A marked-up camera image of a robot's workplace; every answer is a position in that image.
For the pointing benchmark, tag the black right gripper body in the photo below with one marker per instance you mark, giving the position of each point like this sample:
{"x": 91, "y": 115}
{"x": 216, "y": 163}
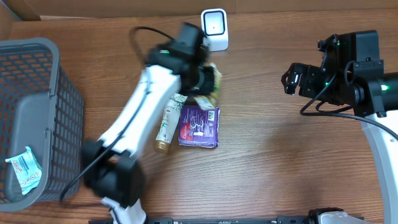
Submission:
{"x": 312, "y": 81}

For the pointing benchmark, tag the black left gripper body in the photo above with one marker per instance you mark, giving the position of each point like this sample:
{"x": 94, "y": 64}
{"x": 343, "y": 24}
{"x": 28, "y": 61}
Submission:
{"x": 204, "y": 82}

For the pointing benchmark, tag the green yellow juice pouch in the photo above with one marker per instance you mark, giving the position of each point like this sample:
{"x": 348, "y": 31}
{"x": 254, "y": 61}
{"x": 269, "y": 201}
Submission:
{"x": 209, "y": 102}

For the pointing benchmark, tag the teal wet wipes pack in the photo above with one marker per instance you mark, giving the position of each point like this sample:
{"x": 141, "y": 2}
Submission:
{"x": 27, "y": 170}

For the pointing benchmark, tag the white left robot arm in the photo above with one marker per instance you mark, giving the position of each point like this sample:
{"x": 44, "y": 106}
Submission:
{"x": 111, "y": 166}

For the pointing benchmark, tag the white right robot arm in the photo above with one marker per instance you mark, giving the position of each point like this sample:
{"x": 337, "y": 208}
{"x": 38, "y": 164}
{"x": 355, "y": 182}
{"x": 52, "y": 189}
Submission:
{"x": 364, "y": 93}

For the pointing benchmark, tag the white barcode scanner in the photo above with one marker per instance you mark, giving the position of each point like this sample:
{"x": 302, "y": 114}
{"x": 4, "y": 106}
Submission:
{"x": 214, "y": 24}

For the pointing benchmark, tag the purple pad package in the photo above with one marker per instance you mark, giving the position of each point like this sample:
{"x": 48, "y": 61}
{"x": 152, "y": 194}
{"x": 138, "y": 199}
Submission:
{"x": 198, "y": 127}

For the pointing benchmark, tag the white cream tube gold cap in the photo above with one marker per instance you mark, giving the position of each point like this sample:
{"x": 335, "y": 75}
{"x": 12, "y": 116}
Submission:
{"x": 169, "y": 123}

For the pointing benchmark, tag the grey plastic basket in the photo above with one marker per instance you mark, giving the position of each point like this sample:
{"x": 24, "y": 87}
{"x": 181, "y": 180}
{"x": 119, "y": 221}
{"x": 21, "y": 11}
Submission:
{"x": 42, "y": 109}

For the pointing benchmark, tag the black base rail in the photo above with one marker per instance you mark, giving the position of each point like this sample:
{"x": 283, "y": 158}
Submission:
{"x": 320, "y": 215}

